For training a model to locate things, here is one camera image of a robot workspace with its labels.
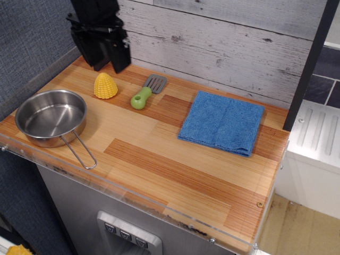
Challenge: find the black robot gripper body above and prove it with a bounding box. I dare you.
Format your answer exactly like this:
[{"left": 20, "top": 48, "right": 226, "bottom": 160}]
[{"left": 66, "top": 0, "right": 127, "bottom": 39}]

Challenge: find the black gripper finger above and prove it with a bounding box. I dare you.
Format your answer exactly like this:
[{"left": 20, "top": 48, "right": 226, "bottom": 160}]
[
  {"left": 71, "top": 30, "right": 109, "bottom": 67},
  {"left": 106, "top": 37, "right": 131, "bottom": 73}
]

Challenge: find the yellow toy corn cob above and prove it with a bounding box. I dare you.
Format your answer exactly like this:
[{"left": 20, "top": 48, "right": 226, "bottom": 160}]
[{"left": 93, "top": 72, "right": 118, "bottom": 99}]

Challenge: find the blue folded cloth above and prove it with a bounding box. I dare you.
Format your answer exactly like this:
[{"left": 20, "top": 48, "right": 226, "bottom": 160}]
[{"left": 177, "top": 91, "right": 265, "bottom": 157}]

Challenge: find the clear acrylic table edge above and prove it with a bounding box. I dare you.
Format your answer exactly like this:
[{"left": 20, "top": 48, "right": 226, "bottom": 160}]
[{"left": 1, "top": 126, "right": 288, "bottom": 254}]

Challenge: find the silver dispenser button panel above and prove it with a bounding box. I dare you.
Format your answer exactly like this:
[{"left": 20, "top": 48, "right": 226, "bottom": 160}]
[{"left": 97, "top": 210, "right": 163, "bottom": 254}]

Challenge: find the yellow toy on floor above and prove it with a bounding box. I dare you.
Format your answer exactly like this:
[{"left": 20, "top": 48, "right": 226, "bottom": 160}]
[{"left": 6, "top": 245, "right": 32, "bottom": 255}]

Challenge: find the white toy sink unit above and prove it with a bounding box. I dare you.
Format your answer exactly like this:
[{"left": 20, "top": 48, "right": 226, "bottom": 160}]
[{"left": 275, "top": 100, "right": 339, "bottom": 218}]

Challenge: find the green handled grey toy spatula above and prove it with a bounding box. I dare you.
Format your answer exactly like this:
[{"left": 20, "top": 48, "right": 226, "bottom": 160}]
[{"left": 130, "top": 74, "right": 167, "bottom": 110}]

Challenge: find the dark right frame post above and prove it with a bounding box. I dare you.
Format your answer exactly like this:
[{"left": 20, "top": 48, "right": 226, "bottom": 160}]
[{"left": 283, "top": 0, "right": 339, "bottom": 131}]

